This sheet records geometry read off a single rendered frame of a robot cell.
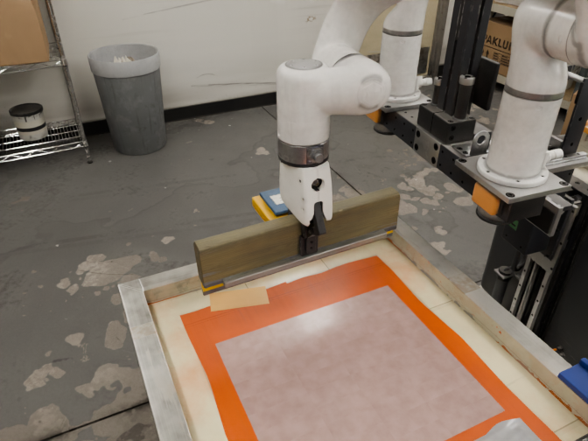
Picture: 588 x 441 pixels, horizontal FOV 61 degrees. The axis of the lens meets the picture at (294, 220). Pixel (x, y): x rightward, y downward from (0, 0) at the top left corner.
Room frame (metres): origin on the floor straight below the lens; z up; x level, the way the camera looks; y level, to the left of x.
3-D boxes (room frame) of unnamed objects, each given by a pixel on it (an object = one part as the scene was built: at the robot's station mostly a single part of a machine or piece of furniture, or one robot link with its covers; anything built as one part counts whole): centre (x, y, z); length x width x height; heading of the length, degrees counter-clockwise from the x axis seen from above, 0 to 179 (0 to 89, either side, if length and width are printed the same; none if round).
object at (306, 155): (0.66, -0.02, 1.27); 0.09 x 0.07 x 0.03; 25
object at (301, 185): (0.67, -0.01, 1.21); 0.10 x 0.07 x 0.11; 25
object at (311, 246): (0.64, -0.03, 1.11); 0.03 x 0.03 x 0.07; 25
